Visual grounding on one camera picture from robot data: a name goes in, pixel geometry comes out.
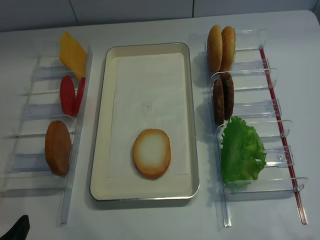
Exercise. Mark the clear acrylic rack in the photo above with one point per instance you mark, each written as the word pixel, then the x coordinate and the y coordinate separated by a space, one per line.
pixel 255 102
pixel 26 170

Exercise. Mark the cream metal serving tray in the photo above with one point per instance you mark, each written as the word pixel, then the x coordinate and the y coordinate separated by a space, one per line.
pixel 139 187

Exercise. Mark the golden bun half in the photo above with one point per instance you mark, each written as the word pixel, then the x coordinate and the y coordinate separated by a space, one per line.
pixel 215 48
pixel 228 48

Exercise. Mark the clear acrylic right rack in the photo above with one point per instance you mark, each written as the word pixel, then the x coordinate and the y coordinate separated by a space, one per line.
pixel 255 102

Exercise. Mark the brown bun in left rack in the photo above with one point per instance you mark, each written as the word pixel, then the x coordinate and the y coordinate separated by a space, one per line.
pixel 58 146

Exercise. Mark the right brown meat patty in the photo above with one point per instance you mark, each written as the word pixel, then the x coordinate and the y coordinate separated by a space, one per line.
pixel 228 94

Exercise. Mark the toasted bun slice on tray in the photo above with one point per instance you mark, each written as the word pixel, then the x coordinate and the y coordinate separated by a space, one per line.
pixel 152 153

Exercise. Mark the right red tomato slice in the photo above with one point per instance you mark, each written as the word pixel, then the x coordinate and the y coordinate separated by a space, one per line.
pixel 79 95

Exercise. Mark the clear acrylic left rack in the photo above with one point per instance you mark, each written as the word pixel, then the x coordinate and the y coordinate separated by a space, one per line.
pixel 26 170

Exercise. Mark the left golden bun half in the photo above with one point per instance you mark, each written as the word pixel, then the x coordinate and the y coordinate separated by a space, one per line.
pixel 215 48

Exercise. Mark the white paper tray liner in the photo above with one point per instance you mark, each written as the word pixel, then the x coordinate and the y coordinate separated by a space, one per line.
pixel 150 93

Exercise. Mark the brown meat patty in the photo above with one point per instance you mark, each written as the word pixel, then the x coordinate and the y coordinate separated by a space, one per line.
pixel 228 94
pixel 218 102

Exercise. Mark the left brown meat patty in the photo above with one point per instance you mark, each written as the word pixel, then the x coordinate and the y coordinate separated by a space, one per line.
pixel 218 102

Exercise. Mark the yellow cheese slice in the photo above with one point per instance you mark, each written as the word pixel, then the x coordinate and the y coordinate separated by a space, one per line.
pixel 72 55

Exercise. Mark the green lettuce leaf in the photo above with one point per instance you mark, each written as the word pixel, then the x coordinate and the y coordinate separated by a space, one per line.
pixel 243 154

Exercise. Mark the right golden bun half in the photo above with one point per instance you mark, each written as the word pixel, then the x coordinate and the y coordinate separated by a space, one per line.
pixel 228 48

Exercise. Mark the red tomato slice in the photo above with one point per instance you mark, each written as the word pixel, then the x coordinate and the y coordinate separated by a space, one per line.
pixel 79 95
pixel 67 95

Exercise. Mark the left red tomato slice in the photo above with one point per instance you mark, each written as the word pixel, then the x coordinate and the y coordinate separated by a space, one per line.
pixel 67 95

